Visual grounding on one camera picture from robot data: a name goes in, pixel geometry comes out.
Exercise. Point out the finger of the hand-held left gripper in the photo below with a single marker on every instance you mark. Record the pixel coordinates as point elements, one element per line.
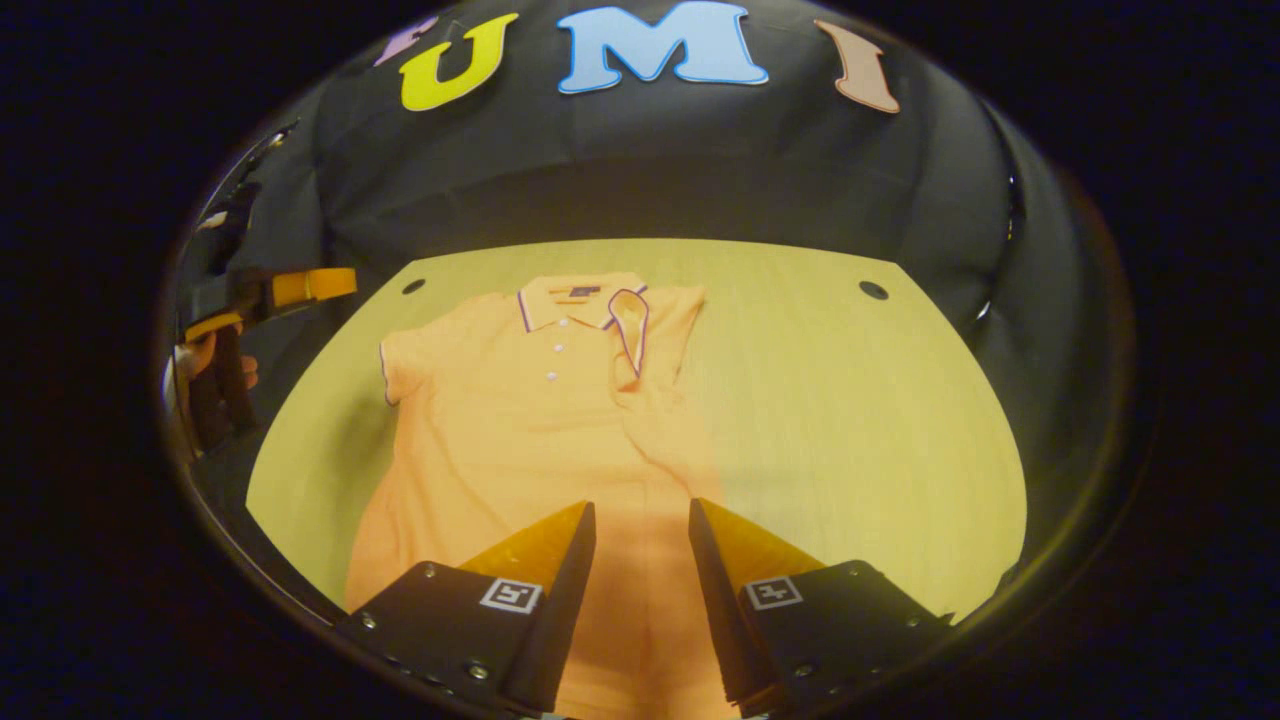
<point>212,326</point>
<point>315,286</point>

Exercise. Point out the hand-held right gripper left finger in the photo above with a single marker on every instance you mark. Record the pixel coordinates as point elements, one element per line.
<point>555,640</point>

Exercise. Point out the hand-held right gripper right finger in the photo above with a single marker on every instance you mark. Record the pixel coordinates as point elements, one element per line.
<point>722,620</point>

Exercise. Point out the orange polo T-shirt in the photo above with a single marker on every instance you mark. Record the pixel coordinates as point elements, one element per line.
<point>520,440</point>

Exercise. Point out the black backdrop cloth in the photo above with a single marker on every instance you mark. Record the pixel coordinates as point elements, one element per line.
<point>700,170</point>

